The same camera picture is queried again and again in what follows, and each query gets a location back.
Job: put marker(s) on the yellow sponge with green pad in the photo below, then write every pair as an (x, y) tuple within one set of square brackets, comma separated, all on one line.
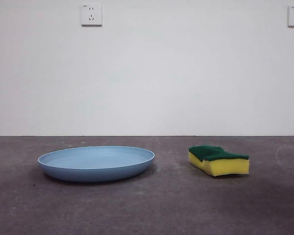
[(225, 167)]

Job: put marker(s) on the blue round plate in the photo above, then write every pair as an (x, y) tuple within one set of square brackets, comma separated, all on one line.
[(95, 161)]

